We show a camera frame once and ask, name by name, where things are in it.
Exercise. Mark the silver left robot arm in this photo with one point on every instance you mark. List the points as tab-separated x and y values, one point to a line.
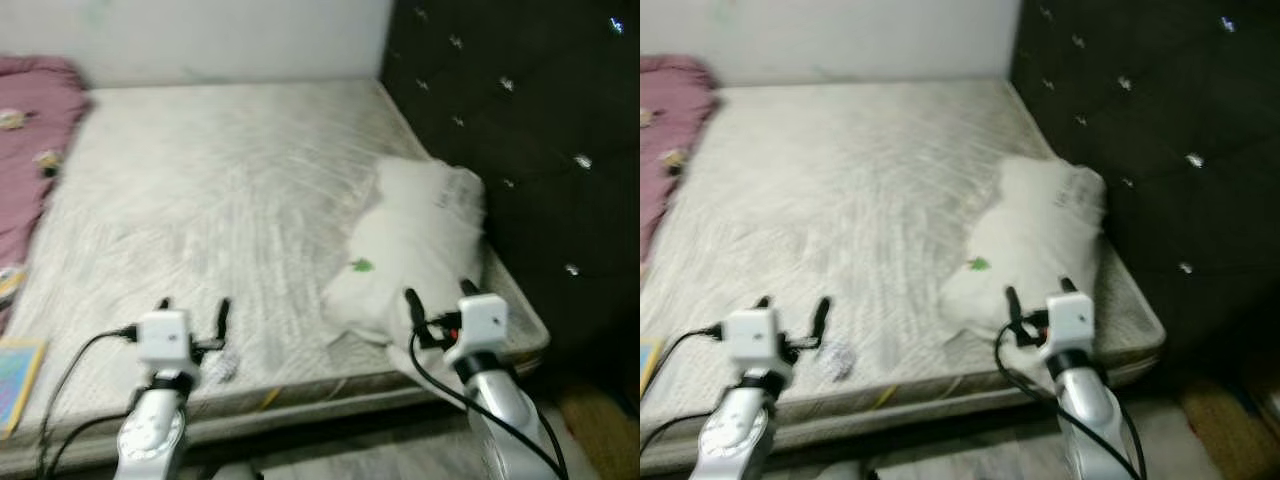
150	435
730	435

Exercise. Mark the pink flower print blanket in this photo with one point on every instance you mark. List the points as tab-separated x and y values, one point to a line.
25	150
665	130

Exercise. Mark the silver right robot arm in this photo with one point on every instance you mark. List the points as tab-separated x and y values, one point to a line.
1090	410
500	410

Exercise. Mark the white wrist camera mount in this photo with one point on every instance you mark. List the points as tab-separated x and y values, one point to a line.
1068	322
163	338
750	338
480	320

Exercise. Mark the white paper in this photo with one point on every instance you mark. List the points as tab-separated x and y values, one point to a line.
834	361
221	366

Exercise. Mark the black tufted headboard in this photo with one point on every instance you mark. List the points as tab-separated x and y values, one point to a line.
540	100
1170	100

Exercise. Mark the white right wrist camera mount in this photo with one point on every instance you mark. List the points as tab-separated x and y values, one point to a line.
480	320
1068	322

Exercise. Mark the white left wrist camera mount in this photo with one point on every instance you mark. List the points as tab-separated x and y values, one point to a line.
163	338
750	338

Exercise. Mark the white quilted mattress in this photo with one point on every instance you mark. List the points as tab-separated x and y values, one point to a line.
850	200
220	200

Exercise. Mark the colourful children's book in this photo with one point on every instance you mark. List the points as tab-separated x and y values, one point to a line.
648	368
18	385

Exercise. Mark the brown floor mat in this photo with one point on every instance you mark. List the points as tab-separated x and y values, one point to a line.
1230	430
600	435

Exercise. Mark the white pillow green tree print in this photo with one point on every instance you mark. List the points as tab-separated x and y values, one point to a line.
410	230
1030	230

